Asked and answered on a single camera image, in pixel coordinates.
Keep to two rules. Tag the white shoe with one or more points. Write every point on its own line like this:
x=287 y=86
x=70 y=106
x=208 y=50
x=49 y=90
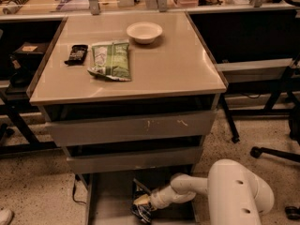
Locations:
x=6 y=216

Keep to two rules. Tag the black caster wheel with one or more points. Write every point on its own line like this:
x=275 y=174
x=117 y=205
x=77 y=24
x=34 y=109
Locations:
x=292 y=212

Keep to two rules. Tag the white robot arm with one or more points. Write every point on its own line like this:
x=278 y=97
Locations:
x=236 y=195

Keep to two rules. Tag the black snack bar packet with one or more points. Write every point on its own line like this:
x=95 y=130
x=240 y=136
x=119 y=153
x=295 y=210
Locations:
x=77 y=55

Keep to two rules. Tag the middle grey drawer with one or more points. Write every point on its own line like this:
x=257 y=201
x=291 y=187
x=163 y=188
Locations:
x=135 y=160

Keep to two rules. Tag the blue chip bag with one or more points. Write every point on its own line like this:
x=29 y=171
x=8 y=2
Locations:
x=142 y=213

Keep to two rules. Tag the black box under desk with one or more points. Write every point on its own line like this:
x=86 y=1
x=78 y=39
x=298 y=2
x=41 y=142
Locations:
x=31 y=54

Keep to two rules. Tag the green chip bag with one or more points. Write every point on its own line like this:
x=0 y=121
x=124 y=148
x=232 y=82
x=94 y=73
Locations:
x=110 y=60

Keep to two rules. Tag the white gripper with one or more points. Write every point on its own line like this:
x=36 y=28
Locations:
x=157 y=198

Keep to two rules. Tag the top grey drawer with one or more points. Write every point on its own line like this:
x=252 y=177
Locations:
x=131 y=128

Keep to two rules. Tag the bottom open grey drawer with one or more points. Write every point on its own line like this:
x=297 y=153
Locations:
x=111 y=195

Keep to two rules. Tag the black office chair base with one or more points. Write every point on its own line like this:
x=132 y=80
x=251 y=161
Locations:
x=256 y=152

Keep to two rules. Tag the grey drawer cabinet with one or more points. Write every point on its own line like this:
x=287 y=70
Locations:
x=174 y=74

